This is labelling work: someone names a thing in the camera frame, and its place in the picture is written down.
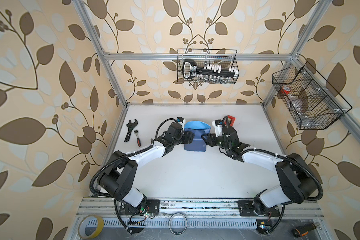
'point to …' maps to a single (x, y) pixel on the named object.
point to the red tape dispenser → (232, 121)
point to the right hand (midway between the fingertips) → (205, 136)
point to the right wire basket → (310, 98)
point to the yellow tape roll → (100, 228)
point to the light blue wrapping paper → (199, 128)
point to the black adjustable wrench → (130, 126)
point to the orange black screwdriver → (303, 229)
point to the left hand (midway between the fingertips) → (191, 133)
